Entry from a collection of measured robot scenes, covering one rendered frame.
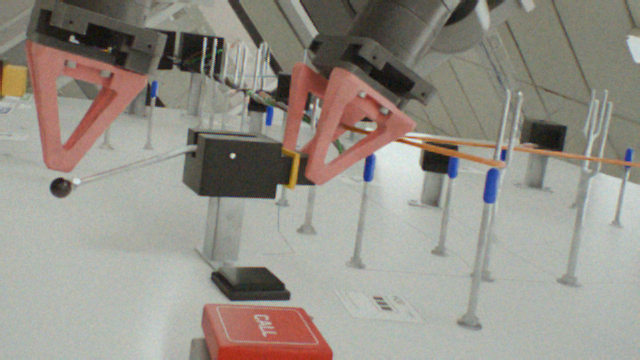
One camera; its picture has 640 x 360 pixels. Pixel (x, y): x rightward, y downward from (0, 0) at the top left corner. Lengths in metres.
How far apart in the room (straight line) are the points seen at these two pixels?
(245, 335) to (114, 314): 0.12
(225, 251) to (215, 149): 0.08
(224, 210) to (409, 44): 0.17
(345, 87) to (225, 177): 0.10
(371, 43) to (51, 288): 0.25
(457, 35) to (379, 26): 0.10
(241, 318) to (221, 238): 0.19
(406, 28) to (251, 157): 0.14
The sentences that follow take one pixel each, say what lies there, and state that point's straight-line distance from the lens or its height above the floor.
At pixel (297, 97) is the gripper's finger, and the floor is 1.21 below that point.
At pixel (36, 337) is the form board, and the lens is 0.42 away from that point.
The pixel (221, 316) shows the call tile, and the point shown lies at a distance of 0.36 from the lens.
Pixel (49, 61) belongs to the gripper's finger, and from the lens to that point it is 0.48.
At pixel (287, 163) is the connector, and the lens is 0.55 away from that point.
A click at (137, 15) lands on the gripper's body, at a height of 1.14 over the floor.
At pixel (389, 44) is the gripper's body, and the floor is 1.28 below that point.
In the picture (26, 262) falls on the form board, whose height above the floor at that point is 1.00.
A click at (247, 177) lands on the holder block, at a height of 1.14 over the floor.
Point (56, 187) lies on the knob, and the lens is 0.51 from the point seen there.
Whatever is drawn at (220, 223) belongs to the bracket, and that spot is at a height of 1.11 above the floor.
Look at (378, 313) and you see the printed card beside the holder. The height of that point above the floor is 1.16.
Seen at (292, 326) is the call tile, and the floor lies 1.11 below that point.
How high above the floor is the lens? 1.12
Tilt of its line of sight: 5 degrees up
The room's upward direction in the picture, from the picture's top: 55 degrees clockwise
